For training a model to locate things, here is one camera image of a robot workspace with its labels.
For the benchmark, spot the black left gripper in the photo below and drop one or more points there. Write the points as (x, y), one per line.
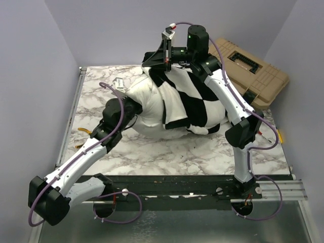
(128, 98)

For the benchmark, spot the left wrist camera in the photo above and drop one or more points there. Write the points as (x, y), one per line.
(119, 88)

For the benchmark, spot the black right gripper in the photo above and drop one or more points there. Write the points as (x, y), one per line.
(161, 56)

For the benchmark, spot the yellow handled pliers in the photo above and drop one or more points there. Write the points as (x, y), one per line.
(85, 134)

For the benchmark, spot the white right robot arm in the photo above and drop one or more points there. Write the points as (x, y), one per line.
(242, 132)

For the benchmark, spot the black front mounting rail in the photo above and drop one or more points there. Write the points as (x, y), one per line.
(176, 193)

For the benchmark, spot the white pillow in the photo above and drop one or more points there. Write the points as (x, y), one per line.
(149, 122)

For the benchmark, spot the aluminium left side rail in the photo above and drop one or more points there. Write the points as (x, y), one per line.
(67, 133)

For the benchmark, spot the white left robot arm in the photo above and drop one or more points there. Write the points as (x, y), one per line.
(52, 197)

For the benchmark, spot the black and white checkered pillowcase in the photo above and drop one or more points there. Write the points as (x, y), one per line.
(187, 103)

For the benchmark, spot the tan plastic toolbox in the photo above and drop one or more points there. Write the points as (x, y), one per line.
(257, 81)

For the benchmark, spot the blue handled screwdriver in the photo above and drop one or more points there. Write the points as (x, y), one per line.
(266, 138)

